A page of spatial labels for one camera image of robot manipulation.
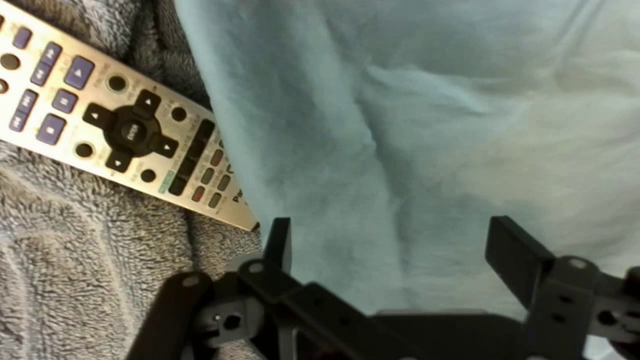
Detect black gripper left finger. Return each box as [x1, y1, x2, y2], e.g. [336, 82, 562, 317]
[264, 219, 292, 272]

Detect silver remote control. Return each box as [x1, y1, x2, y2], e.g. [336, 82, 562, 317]
[0, 0, 258, 233]

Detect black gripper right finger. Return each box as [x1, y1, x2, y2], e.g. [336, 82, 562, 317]
[485, 217, 556, 309]

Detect grey fleece blanket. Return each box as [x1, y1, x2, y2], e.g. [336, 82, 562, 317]
[0, 0, 260, 360]

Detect light blue towel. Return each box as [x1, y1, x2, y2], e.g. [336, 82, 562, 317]
[176, 0, 640, 317]

